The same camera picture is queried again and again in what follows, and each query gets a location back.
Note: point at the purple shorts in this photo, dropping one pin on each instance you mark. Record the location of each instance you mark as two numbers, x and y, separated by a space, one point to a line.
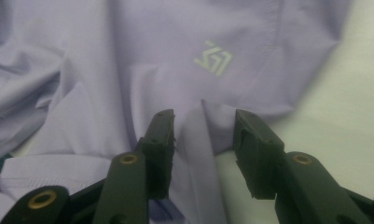
113 62

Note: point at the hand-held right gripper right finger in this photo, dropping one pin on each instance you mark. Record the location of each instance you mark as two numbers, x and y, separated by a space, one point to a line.
257 155

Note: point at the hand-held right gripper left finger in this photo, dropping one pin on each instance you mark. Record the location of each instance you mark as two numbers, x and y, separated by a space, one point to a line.
158 155

